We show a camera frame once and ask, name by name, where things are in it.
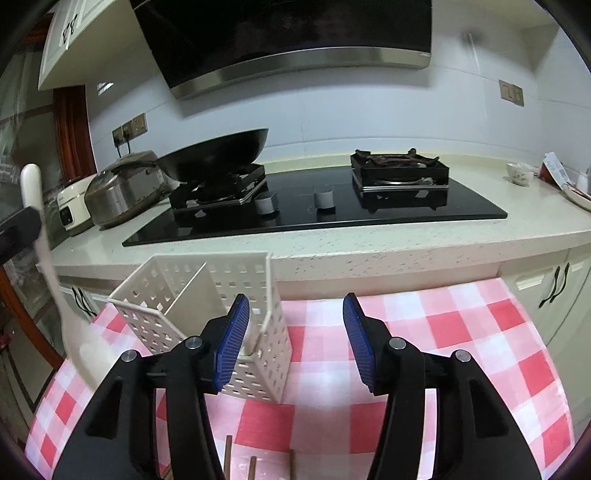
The red brown wooden door frame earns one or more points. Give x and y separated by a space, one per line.
74 134

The black glass gas cooktop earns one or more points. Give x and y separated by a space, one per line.
406 210

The dark wall socket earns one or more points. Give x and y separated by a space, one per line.
119 134

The paper packet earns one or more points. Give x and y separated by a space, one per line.
554 170

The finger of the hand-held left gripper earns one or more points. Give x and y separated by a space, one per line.
18 228

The white cabinet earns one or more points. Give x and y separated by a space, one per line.
572 350
92 41
104 295

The small white cup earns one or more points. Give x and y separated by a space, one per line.
519 174

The brown wooden chopstick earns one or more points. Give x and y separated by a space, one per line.
292 466
228 457
253 468

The wooden framed glass door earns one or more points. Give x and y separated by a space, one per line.
27 323

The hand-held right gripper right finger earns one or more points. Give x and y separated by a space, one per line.
358 332

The grey stove knob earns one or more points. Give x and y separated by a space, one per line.
266 204
324 198

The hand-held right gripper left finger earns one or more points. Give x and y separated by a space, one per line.
234 332

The black wok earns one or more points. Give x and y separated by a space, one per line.
217 152

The white upper cabinet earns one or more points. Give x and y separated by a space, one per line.
92 41

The gold wall socket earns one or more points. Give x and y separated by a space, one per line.
140 123

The white kitchen appliance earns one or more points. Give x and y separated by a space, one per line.
74 207

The black power plug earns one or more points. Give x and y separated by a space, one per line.
123 141

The white lower cabinet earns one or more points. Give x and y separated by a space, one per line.
572 350
104 295

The red white checked tablecloth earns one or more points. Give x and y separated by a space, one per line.
461 346

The black burner grate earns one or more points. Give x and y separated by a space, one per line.
221 191
397 173

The silver rice cooker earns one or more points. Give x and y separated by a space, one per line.
122 191

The black range hood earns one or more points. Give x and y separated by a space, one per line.
286 37

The gold wall switch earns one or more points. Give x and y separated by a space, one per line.
511 92

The white perforated utensil basket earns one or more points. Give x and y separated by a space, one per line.
152 323

